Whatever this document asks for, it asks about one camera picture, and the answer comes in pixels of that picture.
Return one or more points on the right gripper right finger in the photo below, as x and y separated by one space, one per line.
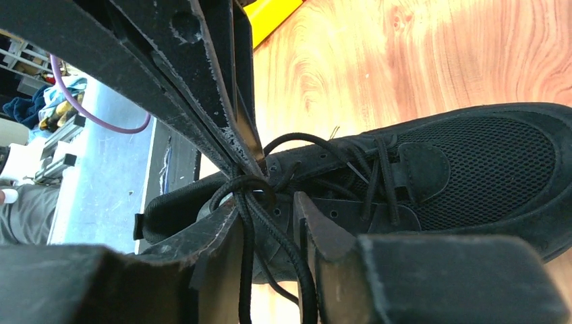
377 278

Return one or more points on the yellow toy block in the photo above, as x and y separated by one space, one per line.
266 16

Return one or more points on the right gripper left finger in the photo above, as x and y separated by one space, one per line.
191 277

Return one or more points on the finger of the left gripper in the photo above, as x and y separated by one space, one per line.
230 33
154 53

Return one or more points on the black shoelace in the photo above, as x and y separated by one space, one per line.
356 167

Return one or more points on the background clutter shelf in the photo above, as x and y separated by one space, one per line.
31 97

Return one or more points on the black sneaker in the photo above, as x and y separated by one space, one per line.
502 169

